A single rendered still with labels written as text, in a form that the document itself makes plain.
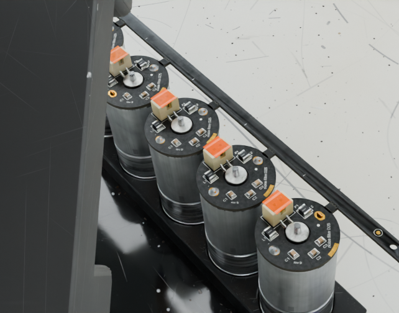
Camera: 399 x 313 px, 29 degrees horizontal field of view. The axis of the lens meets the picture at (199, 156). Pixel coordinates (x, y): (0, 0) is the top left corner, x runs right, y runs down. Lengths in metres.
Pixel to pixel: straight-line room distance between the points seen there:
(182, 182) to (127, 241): 0.04
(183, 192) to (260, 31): 0.13
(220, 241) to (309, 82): 0.12
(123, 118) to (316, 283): 0.09
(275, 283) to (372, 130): 0.12
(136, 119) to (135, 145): 0.01
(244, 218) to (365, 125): 0.11
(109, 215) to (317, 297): 0.10
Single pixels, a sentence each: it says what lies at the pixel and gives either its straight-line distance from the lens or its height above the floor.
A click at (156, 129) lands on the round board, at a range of 0.26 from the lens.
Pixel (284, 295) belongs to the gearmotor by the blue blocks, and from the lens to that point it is 0.24.
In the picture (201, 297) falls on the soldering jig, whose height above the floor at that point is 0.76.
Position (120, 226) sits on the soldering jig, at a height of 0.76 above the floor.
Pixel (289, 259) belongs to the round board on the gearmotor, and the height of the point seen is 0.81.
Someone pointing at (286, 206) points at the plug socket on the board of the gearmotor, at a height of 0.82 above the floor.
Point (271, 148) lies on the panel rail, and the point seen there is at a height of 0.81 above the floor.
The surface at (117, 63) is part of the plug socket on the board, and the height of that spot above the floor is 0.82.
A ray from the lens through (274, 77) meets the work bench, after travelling 0.36.
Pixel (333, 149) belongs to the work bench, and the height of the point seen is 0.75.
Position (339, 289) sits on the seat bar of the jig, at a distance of 0.27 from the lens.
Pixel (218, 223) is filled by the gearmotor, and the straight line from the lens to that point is 0.25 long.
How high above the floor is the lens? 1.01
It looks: 52 degrees down
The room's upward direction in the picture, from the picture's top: 8 degrees counter-clockwise
